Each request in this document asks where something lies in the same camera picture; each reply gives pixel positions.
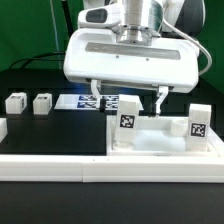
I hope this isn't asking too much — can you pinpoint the white sheet with AprilTags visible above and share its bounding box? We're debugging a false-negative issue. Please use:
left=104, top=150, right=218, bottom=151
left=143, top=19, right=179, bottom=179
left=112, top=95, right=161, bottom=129
left=54, top=94, right=143, bottom=111

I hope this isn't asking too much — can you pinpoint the black cable bundle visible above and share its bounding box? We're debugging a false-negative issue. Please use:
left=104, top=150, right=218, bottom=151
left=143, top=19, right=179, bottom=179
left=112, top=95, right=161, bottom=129
left=8, top=0, right=76, bottom=70

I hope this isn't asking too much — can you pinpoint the white camera cable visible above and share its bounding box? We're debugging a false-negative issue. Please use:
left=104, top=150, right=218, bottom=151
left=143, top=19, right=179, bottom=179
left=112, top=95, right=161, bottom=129
left=161, top=16, right=213, bottom=77

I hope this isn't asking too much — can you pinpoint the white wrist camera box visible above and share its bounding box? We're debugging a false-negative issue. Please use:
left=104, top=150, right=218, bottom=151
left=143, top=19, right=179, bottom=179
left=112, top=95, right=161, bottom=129
left=78, top=7, right=121, bottom=29

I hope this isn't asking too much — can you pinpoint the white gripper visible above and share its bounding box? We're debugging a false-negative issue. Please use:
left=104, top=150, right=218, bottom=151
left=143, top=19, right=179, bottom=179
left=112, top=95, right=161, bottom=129
left=64, top=28, right=199, bottom=117

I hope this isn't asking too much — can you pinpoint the white square table top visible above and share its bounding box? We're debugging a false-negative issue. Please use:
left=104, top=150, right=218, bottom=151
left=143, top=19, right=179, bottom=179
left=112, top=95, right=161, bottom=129
left=106, top=115, right=224, bottom=158

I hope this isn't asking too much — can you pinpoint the white thin pole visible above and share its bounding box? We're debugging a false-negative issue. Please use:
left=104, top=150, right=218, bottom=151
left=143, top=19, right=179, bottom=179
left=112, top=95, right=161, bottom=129
left=49, top=0, right=63, bottom=70

